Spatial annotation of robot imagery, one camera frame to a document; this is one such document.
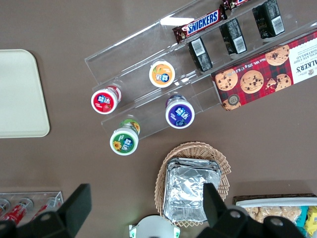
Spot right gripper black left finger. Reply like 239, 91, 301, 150
0, 183, 93, 238

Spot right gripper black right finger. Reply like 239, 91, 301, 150
198, 183, 306, 238

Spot white rectangular snack tray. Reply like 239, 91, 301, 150
235, 199, 317, 238

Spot light tan wicker basket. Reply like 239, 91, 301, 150
155, 141, 232, 228

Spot beige plastic serving tray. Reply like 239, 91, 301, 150
0, 49, 51, 139

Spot clear acrylic bottle rack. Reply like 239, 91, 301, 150
0, 190, 64, 224

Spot red cola bottle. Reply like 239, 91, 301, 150
4, 197, 34, 223
31, 197, 61, 219
0, 198, 12, 217

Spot stacked silver foil trays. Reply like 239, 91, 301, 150
162, 156, 222, 223

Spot clear rice crisp pack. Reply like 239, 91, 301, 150
244, 206, 282, 223
279, 206, 302, 220

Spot green gum jar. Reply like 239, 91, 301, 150
109, 118, 141, 156

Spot teal snack packet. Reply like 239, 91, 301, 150
295, 205, 310, 229

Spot yellow snack packet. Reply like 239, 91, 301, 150
304, 207, 317, 234

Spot purple gum jar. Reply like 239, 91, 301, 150
165, 93, 196, 130

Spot red gum jar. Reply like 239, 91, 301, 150
90, 85, 122, 115

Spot red Walkers cookie box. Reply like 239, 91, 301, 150
211, 29, 317, 112

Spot orange gum jar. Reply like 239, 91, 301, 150
148, 60, 176, 89

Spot clear acrylic step rack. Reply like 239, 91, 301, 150
159, 0, 317, 112
84, 18, 219, 140

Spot small black carton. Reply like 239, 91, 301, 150
219, 17, 248, 56
252, 0, 285, 40
188, 37, 214, 73

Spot Snickers chocolate bar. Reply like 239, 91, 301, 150
221, 0, 251, 11
172, 4, 228, 44

